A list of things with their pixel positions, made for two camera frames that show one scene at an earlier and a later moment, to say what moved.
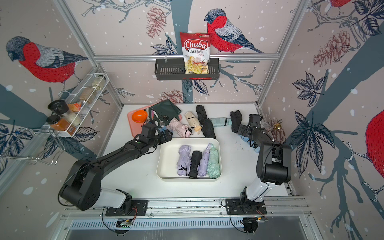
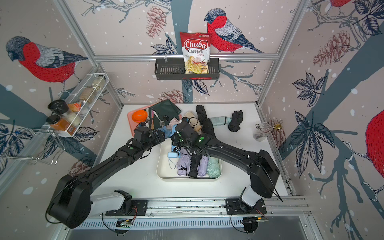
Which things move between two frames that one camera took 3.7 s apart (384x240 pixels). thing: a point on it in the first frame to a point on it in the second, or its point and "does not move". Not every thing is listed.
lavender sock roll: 184,162 does not move
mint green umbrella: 213,170 does not move
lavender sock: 203,166 does not move
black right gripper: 241,129 to 174,139
